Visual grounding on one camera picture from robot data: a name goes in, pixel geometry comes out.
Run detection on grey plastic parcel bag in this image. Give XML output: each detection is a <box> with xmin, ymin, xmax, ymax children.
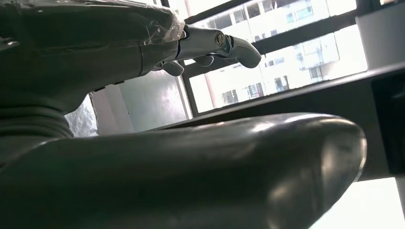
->
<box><xmin>64</xmin><ymin>94</ymin><xmax>99</xmax><ymax>138</ymax></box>

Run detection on black inbound scanner machine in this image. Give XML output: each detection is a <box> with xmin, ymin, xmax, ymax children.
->
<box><xmin>149</xmin><ymin>62</ymin><xmax>405</xmax><ymax>182</ymax></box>

